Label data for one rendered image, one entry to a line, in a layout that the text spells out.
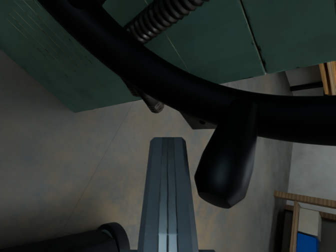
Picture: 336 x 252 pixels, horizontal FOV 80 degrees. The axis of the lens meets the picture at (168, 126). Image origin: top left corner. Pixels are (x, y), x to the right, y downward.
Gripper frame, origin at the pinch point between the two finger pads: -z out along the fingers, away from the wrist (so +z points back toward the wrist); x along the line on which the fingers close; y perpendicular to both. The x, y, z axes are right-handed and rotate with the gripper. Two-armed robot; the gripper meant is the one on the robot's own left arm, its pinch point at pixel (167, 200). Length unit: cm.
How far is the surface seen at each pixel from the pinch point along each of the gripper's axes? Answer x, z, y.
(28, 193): -46, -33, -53
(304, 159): 212, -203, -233
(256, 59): 12.8, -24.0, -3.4
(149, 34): -1.6, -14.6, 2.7
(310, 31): 16.6, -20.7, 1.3
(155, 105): -1.9, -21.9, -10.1
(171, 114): 2, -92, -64
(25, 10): -30, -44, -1
